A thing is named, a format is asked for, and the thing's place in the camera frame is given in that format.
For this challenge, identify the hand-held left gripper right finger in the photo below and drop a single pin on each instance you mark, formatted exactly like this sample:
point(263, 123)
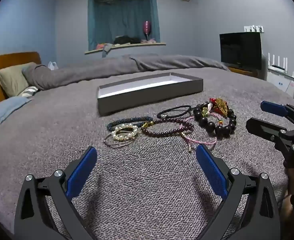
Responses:
point(212, 170)

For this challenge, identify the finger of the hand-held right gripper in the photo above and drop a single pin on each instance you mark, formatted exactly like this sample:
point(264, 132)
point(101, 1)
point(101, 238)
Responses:
point(273, 108)
point(262, 128)

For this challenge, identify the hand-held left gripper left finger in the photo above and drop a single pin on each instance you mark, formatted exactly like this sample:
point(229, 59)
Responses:
point(83, 170)

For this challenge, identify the thin silver bangle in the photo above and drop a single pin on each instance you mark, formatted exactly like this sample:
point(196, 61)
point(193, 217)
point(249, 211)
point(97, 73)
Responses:
point(106, 140)

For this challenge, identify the red and gold tassel ornament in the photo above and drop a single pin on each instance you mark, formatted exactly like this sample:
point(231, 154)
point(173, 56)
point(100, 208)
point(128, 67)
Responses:
point(220, 105)

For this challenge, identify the grey cardboard box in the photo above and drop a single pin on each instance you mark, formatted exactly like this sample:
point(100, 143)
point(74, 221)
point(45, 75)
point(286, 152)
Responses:
point(137, 100)

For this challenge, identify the white cabinet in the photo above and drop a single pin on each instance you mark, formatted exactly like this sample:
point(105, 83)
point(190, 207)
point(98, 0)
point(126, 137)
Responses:
point(282, 82)

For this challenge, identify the white router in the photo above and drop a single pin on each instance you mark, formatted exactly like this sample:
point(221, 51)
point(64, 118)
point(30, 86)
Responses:
point(277, 67)

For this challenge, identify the wooden stand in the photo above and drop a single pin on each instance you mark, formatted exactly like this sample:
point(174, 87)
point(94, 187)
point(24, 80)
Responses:
point(244, 72)

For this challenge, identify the grey bed cover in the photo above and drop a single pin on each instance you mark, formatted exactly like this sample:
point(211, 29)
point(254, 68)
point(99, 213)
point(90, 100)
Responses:
point(147, 180)

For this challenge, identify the black monitor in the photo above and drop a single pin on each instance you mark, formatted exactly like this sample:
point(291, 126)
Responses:
point(239, 50)

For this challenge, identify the striped pillow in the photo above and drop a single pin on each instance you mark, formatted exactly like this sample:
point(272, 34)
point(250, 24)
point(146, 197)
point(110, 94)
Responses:
point(30, 91)

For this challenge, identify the grey duvet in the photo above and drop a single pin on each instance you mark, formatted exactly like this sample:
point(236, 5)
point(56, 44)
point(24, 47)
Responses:
point(86, 71)

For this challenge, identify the light blue blanket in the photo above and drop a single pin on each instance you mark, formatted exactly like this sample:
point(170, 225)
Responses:
point(4, 110)

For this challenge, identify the white plastic bag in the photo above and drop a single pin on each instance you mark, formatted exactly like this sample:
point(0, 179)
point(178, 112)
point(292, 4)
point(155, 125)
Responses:
point(52, 65)

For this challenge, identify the olive pillow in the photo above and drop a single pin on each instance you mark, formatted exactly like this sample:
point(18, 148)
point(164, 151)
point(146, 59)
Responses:
point(11, 78)

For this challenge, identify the colourful cloth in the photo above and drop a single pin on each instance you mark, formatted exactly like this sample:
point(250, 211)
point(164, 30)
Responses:
point(106, 48)

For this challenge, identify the wooden headboard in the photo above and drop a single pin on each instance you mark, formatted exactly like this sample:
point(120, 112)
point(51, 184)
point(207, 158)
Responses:
point(11, 58)

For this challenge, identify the dark clothes pile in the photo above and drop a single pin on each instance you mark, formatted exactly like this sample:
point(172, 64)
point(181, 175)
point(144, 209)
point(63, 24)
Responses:
point(125, 40)

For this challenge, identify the pink wine glass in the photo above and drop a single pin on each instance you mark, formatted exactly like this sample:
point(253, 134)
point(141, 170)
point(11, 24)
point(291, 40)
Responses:
point(147, 27)

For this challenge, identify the teal curtain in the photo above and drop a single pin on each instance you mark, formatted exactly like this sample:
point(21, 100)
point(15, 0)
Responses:
point(122, 17)

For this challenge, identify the wall hook rack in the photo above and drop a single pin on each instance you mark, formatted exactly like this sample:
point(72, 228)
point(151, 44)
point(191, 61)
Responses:
point(254, 28)

